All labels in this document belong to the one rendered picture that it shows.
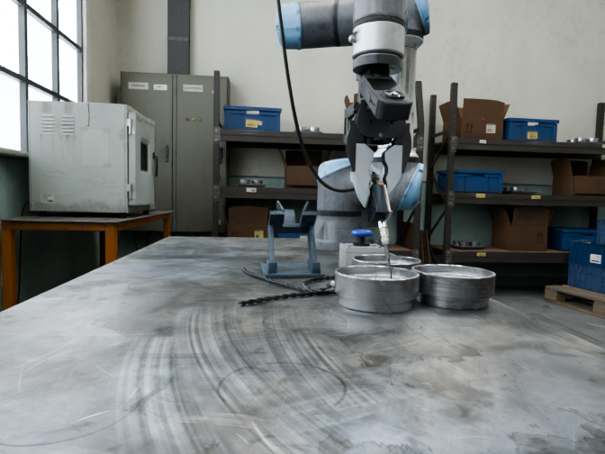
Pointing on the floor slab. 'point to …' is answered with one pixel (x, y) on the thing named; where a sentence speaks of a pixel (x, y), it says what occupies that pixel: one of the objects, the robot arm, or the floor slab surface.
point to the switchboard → (181, 132)
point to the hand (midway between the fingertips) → (376, 198)
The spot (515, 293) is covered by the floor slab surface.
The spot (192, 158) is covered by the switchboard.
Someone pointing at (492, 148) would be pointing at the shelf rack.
